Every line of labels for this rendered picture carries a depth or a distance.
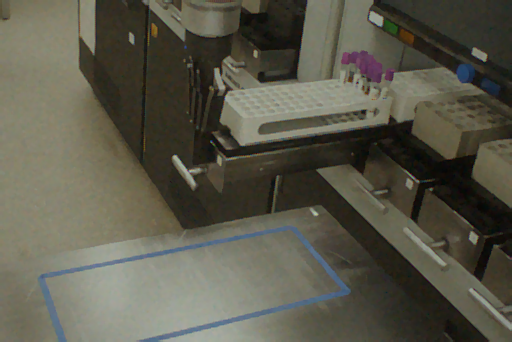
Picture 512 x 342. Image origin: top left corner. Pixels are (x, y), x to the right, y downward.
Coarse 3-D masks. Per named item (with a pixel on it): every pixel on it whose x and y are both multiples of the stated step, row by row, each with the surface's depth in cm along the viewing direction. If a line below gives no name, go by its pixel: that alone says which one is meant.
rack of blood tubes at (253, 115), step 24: (240, 96) 124; (264, 96) 126; (288, 96) 126; (312, 96) 127; (336, 96) 128; (360, 96) 129; (240, 120) 118; (264, 120) 119; (288, 120) 130; (312, 120) 131; (336, 120) 128; (360, 120) 128; (384, 120) 130; (240, 144) 120
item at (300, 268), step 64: (64, 256) 90; (128, 256) 91; (192, 256) 92; (256, 256) 93; (320, 256) 94; (0, 320) 79; (64, 320) 80; (128, 320) 81; (192, 320) 82; (256, 320) 83; (320, 320) 84; (384, 320) 85
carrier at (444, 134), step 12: (420, 108) 124; (432, 108) 122; (420, 120) 124; (432, 120) 122; (444, 120) 119; (456, 120) 119; (420, 132) 125; (432, 132) 122; (444, 132) 119; (456, 132) 117; (468, 132) 116; (432, 144) 122; (444, 144) 120; (456, 144) 117; (444, 156) 120; (456, 156) 118
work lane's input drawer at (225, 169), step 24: (216, 144) 121; (264, 144) 120; (288, 144) 122; (312, 144) 124; (336, 144) 125; (360, 144) 128; (192, 168) 124; (216, 168) 121; (240, 168) 119; (264, 168) 121; (288, 168) 123; (312, 168) 126
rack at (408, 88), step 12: (408, 72) 140; (420, 72) 141; (432, 72) 142; (444, 72) 141; (396, 84) 134; (408, 84) 135; (420, 84) 135; (432, 84) 136; (444, 84) 136; (456, 84) 137; (468, 84) 137; (396, 96) 131; (408, 96) 130; (420, 96) 131; (432, 96) 132; (444, 96) 133; (456, 96) 134; (396, 108) 131; (408, 108) 131; (396, 120) 132; (408, 120) 132
